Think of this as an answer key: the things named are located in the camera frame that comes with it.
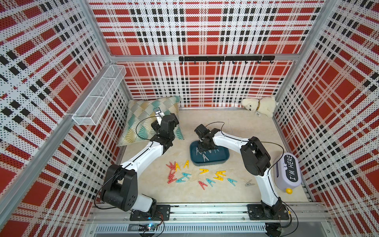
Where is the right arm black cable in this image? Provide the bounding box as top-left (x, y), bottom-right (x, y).
top-left (205, 121), bottom-right (300, 232)

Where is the yellow clothespin right lower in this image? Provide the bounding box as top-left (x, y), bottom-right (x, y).
top-left (213, 174), bottom-right (224, 181)

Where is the yellow clothespin center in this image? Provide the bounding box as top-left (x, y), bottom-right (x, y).
top-left (199, 168), bottom-right (209, 174)

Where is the white wire mesh shelf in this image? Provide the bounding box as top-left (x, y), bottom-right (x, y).
top-left (73, 65), bottom-right (126, 126)

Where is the red clothespin left lower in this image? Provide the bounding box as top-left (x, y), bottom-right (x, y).
top-left (167, 177), bottom-right (177, 184)

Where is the red clothespin center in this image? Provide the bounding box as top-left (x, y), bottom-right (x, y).
top-left (198, 181), bottom-right (208, 190)

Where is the green circuit board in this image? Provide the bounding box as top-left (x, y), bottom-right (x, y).
top-left (138, 223), bottom-right (156, 232)

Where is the white plush dog toy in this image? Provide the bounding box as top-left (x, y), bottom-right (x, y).
top-left (241, 96), bottom-right (278, 118)

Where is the patterned teal yellow pillow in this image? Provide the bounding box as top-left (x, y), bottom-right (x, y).
top-left (117, 96), bottom-right (181, 147)

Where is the yellow clothespin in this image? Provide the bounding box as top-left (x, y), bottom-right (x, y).
top-left (199, 168), bottom-right (209, 174)
top-left (213, 174), bottom-right (224, 181)
top-left (183, 160), bottom-right (189, 168)
top-left (216, 170), bottom-right (226, 176)
top-left (175, 163), bottom-right (181, 171)

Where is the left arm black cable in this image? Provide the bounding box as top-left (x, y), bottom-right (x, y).
top-left (93, 116), bottom-right (160, 210)

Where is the red clothespin left middle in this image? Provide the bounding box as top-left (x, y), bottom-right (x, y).
top-left (168, 172), bottom-right (177, 182)

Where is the black wall hook rail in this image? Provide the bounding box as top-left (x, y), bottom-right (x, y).
top-left (179, 55), bottom-right (275, 62)

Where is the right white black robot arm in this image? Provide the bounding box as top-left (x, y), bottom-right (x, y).
top-left (194, 124), bottom-right (283, 219)

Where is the yellow clothespin right upper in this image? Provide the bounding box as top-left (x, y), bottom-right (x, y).
top-left (216, 170), bottom-right (226, 176)

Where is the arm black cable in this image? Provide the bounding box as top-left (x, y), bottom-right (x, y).
top-left (205, 121), bottom-right (300, 232)
top-left (93, 116), bottom-right (160, 210)

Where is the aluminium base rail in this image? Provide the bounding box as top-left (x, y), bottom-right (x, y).
top-left (83, 202), bottom-right (339, 237)

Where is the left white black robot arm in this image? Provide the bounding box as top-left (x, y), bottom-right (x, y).
top-left (99, 113), bottom-right (179, 219)

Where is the teal plastic storage box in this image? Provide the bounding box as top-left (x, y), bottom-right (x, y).
top-left (189, 141), bottom-right (230, 166)

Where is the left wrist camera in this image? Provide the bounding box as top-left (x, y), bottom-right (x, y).
top-left (154, 107), bottom-right (164, 125)

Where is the yellow clothespin left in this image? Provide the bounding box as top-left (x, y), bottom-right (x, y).
top-left (175, 163), bottom-right (181, 171)

